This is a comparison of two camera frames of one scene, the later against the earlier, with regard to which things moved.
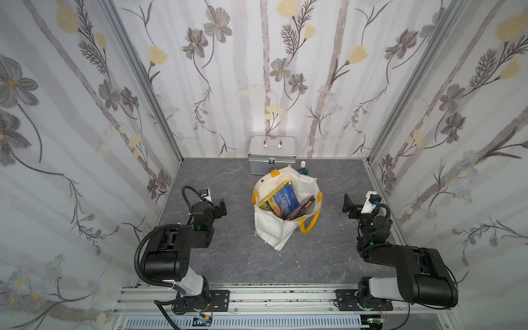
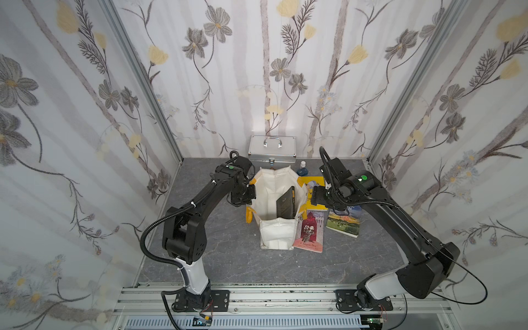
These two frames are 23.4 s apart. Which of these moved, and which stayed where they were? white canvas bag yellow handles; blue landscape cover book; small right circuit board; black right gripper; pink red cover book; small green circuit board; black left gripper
Moved: pink red cover book; white canvas bag yellow handles; black left gripper; black right gripper; blue landscape cover book
Stayed: small green circuit board; small right circuit board
